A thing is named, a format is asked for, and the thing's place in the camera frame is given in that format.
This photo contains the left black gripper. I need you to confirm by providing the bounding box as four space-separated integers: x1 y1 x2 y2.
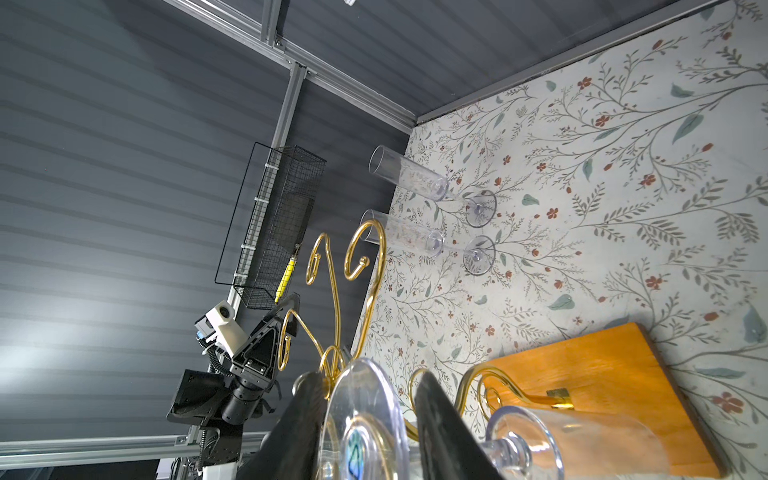
230 292 301 390

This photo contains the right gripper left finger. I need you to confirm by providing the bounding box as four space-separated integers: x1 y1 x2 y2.
236 372 327 480

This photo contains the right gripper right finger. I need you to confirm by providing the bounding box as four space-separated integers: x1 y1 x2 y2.
415 372 502 480

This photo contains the clear flute glass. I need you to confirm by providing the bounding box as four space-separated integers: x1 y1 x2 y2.
360 209 497 276
315 359 670 479
368 145 498 228

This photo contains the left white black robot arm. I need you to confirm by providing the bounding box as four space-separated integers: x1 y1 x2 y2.
167 293 300 479

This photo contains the orange wooden rack base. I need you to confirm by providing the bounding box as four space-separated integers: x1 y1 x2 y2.
485 323 728 479

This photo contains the yellow black striped tool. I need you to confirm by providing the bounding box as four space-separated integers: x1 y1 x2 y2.
275 243 301 303

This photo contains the floral table mat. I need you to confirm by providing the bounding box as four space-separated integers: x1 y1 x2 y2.
364 1 767 479

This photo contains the gold wire glass rack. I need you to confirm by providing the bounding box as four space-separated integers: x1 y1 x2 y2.
275 218 574 445

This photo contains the black wire wall basket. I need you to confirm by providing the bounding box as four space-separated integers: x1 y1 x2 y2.
214 142 327 310

